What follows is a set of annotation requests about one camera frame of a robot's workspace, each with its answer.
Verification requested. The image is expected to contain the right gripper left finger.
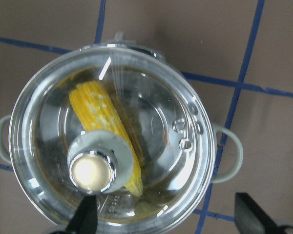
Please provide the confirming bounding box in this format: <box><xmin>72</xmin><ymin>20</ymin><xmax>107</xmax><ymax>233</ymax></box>
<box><xmin>65</xmin><ymin>195</ymin><xmax>98</xmax><ymax>234</ymax></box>

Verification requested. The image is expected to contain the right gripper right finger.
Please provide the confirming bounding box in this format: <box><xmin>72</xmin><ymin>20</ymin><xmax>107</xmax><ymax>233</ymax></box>
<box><xmin>234</xmin><ymin>193</ymin><xmax>283</xmax><ymax>234</ymax></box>

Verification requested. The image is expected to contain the glass pot lid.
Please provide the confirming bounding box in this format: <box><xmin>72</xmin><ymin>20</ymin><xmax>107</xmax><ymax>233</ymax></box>
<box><xmin>8</xmin><ymin>43</ymin><xmax>216</xmax><ymax>230</ymax></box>

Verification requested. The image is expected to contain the yellow corn cob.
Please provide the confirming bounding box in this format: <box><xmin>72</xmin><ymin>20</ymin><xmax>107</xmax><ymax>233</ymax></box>
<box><xmin>69</xmin><ymin>81</ymin><xmax>143</xmax><ymax>197</ymax></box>

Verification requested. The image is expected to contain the pale green steel pot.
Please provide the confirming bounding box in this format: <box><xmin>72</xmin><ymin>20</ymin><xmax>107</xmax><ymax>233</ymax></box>
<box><xmin>0</xmin><ymin>31</ymin><xmax>244</xmax><ymax>234</ymax></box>

